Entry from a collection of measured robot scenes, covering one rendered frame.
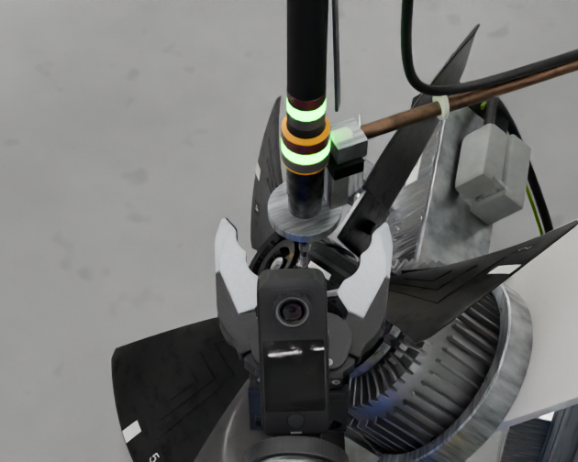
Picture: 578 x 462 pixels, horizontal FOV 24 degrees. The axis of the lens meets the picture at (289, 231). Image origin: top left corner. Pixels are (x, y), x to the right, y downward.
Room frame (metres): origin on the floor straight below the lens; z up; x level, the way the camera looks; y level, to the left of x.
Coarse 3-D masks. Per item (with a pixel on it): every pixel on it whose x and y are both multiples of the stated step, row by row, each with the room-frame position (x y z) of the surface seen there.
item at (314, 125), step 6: (288, 114) 0.77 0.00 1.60; (324, 114) 0.77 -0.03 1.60; (288, 120) 0.77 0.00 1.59; (294, 120) 0.76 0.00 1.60; (318, 120) 0.76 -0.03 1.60; (324, 120) 0.77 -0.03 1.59; (294, 126) 0.76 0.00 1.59; (300, 126) 0.76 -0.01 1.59; (306, 126) 0.76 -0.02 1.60; (312, 126) 0.76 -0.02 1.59; (318, 126) 0.76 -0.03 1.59
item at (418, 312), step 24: (528, 240) 0.80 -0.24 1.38; (552, 240) 0.75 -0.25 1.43; (456, 264) 0.79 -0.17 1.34; (480, 264) 0.75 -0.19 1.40; (504, 264) 0.73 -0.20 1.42; (408, 288) 0.74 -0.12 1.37; (432, 288) 0.72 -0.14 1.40; (456, 288) 0.71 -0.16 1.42; (480, 288) 0.70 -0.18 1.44; (408, 312) 0.69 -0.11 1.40; (432, 312) 0.68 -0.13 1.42; (456, 312) 0.67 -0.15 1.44; (408, 336) 0.65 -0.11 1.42
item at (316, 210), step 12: (324, 168) 0.77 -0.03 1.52; (288, 180) 0.76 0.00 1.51; (300, 180) 0.76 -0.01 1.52; (312, 180) 0.76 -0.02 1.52; (288, 192) 0.76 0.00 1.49; (300, 192) 0.76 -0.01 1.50; (312, 192) 0.76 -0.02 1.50; (288, 204) 0.77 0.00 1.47; (300, 204) 0.76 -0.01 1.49; (312, 204) 0.76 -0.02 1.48; (300, 216) 0.76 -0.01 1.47; (312, 216) 0.76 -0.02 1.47
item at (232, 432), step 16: (240, 400) 0.72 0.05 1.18; (224, 416) 0.71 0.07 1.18; (240, 416) 0.70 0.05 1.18; (256, 416) 0.70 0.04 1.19; (224, 432) 0.69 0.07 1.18; (240, 432) 0.68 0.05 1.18; (256, 432) 0.68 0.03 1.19; (336, 432) 0.68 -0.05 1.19; (208, 448) 0.67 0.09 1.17; (224, 448) 0.67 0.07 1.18; (240, 448) 0.66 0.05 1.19
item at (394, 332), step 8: (392, 328) 0.81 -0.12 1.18; (384, 336) 0.81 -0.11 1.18; (392, 336) 0.81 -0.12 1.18; (376, 344) 0.80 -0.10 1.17; (384, 344) 0.80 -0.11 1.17; (376, 352) 0.79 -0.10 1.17; (384, 352) 0.79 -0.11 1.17; (368, 360) 0.79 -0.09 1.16; (376, 360) 0.79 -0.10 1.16; (360, 368) 0.79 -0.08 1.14; (368, 368) 0.79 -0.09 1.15; (352, 376) 0.79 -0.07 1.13
